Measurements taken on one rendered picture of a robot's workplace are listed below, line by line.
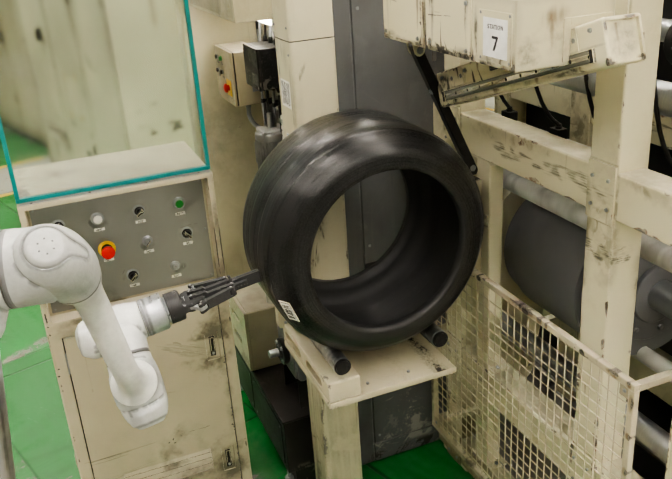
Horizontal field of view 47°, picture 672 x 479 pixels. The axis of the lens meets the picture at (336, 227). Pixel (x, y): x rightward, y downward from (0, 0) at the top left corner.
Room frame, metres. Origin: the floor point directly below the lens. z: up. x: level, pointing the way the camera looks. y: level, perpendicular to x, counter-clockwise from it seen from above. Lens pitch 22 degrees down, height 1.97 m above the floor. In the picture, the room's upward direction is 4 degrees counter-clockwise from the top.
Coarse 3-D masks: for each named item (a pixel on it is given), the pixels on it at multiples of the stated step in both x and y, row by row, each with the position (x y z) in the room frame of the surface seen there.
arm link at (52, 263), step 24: (0, 240) 1.14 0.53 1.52; (24, 240) 1.11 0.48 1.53; (48, 240) 1.11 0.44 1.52; (72, 240) 1.14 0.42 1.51; (0, 264) 1.11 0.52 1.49; (24, 264) 1.09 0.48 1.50; (48, 264) 1.09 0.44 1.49; (72, 264) 1.11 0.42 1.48; (96, 264) 1.20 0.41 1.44; (24, 288) 1.10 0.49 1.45; (48, 288) 1.11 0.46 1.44; (72, 288) 1.13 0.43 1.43; (96, 288) 1.22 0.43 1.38
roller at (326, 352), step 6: (312, 342) 1.81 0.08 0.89; (318, 348) 1.76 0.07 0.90; (324, 348) 1.74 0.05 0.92; (330, 348) 1.73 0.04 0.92; (324, 354) 1.72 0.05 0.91; (330, 354) 1.70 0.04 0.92; (336, 354) 1.69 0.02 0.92; (342, 354) 1.70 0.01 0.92; (330, 360) 1.69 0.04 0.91; (336, 360) 1.67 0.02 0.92; (342, 360) 1.67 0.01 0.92; (348, 360) 1.67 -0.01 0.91; (336, 366) 1.66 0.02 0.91; (342, 366) 1.66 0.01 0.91; (348, 366) 1.67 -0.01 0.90; (336, 372) 1.66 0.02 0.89; (342, 372) 1.66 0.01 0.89
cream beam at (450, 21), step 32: (384, 0) 2.09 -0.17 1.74; (416, 0) 1.93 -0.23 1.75; (448, 0) 1.78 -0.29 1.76; (480, 0) 1.67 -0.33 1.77; (512, 0) 1.56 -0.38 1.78; (544, 0) 1.57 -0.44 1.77; (576, 0) 1.60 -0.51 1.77; (608, 0) 1.63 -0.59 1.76; (384, 32) 2.11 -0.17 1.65; (416, 32) 1.93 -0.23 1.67; (448, 32) 1.78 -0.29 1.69; (480, 32) 1.66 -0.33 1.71; (512, 32) 1.55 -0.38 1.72; (544, 32) 1.57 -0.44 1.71; (512, 64) 1.55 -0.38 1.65; (544, 64) 1.57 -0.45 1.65
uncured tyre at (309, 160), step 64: (320, 128) 1.83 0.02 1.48; (384, 128) 1.76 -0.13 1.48; (256, 192) 1.80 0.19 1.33; (320, 192) 1.65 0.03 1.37; (448, 192) 1.79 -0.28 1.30; (256, 256) 1.72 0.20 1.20; (384, 256) 2.04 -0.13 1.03; (448, 256) 1.94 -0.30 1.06; (320, 320) 1.64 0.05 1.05; (384, 320) 1.86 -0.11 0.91
